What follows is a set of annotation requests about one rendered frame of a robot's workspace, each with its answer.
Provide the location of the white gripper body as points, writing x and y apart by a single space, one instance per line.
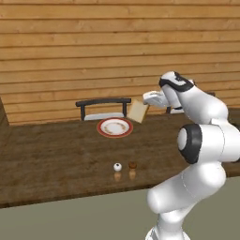
155 98

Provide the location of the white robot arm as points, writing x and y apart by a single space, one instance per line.
203 150

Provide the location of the slice of toasted bread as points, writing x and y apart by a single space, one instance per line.
138 111

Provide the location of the black chair with white seat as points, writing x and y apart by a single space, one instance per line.
100 108

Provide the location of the brown round shaker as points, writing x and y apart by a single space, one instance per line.
132 165

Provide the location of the white round shaker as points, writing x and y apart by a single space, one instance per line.
117 167

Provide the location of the white plate with red rim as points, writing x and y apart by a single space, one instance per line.
114 127

